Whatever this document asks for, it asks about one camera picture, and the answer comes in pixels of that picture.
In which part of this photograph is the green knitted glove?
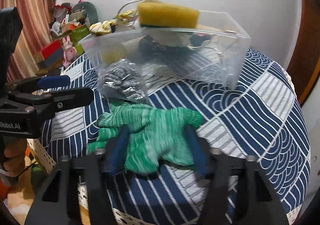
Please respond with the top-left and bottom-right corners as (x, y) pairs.
(87, 100), (204, 175)

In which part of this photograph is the white drawstring cloth pouch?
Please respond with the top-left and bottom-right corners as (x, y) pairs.
(117, 0), (240, 47)

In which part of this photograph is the left hand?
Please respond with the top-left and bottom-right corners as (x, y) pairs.
(1, 138), (27, 177)

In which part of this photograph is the red box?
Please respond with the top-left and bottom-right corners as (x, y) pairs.
(40, 40), (61, 60)

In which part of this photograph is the pink bunny toy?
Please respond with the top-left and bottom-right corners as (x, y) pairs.
(62, 36), (78, 68)

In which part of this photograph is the green cardboard box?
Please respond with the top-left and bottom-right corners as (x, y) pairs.
(69, 25), (90, 55)

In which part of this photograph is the grey scourer in bag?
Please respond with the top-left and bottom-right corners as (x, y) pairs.
(97, 59), (149, 104)

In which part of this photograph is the blue white patterned tablecloth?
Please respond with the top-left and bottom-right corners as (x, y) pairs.
(41, 46), (312, 225)

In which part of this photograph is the striped red curtain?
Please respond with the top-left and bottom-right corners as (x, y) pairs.
(1, 0), (56, 81)

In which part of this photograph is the grey green plush pillow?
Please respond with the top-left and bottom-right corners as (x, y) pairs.
(72, 1), (98, 24)

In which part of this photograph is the yellow white patterned cloth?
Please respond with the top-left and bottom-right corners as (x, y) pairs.
(89, 9), (138, 36)

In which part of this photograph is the yellow sponge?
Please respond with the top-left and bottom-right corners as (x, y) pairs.
(137, 2), (200, 28)

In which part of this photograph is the clear plastic storage box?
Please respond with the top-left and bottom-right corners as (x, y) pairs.
(80, 12), (251, 89)

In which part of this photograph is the brown wooden door frame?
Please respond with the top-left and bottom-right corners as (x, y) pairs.
(287, 0), (319, 105)

